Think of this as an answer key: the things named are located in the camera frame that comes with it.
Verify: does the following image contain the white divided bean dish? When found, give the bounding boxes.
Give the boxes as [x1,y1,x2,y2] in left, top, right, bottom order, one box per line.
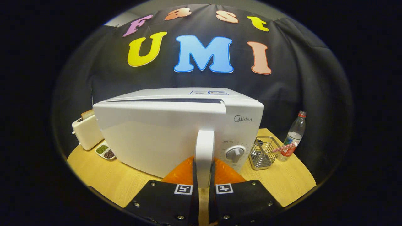
[95,141,117,160]

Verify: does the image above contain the white toaster oven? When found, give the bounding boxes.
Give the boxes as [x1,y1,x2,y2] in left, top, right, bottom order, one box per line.
[93,87,264,189]

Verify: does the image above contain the cream pop-up toaster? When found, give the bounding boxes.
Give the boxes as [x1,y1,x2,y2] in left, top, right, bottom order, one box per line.
[72,114,104,151]

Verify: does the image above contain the clear plastic water bottle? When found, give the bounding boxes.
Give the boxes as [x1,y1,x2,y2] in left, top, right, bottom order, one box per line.
[278,110,307,162]

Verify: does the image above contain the metal wire basket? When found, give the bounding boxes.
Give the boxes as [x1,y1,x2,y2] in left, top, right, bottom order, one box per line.
[249,136,281,170]

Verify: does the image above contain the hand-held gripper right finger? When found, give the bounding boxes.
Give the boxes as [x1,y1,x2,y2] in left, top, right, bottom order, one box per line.
[209,157,285,226]

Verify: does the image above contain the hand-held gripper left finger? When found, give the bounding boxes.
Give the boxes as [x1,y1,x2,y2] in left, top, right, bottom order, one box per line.
[124,156,200,226]

